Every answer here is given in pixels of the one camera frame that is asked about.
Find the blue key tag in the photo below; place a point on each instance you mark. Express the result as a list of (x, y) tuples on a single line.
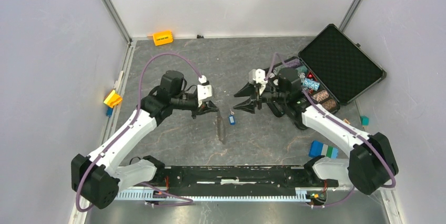
[(231, 118)]

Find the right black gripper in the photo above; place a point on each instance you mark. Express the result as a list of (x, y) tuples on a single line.
[(250, 104)]

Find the black poker chip case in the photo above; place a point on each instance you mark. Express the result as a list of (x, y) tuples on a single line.
[(331, 71)]

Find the orange block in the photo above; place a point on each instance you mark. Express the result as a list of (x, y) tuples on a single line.
[(162, 38), (113, 99)]

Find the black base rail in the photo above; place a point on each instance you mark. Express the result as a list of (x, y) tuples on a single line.
[(275, 180)]

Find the blue green toy bricks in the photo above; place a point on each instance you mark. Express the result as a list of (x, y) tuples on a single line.
[(319, 149)]

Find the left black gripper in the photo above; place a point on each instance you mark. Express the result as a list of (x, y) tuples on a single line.
[(204, 109)]

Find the teal cube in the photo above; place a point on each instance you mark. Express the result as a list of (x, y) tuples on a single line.
[(364, 120)]

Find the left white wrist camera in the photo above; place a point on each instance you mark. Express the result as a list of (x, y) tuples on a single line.
[(204, 90)]

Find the white toothed cable rail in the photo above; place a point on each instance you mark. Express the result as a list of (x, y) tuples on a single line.
[(147, 194)]

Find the small blue block left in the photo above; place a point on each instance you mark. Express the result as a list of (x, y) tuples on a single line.
[(109, 111)]

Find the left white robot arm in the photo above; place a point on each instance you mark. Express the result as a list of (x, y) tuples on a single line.
[(99, 176)]

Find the orange block at back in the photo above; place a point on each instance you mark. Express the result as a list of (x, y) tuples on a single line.
[(162, 38)]

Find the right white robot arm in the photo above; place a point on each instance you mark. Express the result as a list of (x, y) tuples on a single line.
[(370, 162)]

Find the orange block at left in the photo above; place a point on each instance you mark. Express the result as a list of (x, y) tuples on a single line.
[(113, 99)]

